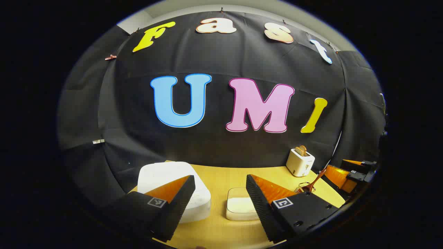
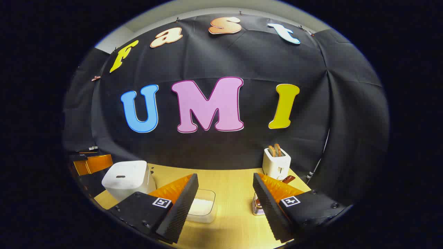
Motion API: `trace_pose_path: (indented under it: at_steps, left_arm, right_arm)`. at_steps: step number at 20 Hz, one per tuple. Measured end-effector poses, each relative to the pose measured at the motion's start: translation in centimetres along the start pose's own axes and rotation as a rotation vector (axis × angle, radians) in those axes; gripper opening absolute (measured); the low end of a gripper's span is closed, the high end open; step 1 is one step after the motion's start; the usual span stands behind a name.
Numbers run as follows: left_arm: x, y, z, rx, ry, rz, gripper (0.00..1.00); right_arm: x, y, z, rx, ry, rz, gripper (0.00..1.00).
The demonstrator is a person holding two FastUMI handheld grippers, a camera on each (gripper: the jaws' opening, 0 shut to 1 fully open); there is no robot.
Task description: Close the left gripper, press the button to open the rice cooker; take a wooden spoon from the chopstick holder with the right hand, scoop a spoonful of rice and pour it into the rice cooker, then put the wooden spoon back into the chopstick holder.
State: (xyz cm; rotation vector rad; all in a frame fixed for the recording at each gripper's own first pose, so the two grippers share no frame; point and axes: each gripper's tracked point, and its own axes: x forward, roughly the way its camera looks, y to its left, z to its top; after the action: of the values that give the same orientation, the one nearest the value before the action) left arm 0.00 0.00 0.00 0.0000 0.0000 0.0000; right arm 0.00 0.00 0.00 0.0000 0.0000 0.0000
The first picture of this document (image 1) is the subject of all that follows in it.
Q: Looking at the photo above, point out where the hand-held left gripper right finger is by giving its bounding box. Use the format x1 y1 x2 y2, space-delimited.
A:
246 174 341 244

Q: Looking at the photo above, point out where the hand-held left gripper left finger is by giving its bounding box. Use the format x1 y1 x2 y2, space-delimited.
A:
104 175 196 242

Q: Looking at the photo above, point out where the white rice heap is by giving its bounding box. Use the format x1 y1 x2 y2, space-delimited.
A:
228 197 258 215

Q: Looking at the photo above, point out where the brown wooden spoon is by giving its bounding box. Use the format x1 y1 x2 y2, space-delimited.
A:
301 168 327 193

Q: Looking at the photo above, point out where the white rice cooker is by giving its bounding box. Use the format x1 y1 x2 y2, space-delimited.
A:
137 162 211 223

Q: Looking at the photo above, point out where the metal wire chopstick holder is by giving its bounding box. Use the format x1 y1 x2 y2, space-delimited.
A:
294 182 314 194

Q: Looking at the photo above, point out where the clear plastic box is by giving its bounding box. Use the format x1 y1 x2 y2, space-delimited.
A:
226 187 260 221

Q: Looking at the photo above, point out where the white toaster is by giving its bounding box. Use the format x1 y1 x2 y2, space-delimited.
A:
286 148 315 177

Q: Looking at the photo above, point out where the black backdrop cloth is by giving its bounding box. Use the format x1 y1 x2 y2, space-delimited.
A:
57 10 386 208

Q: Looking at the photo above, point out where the white power cable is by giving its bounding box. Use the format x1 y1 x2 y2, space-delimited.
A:
333 131 344 160

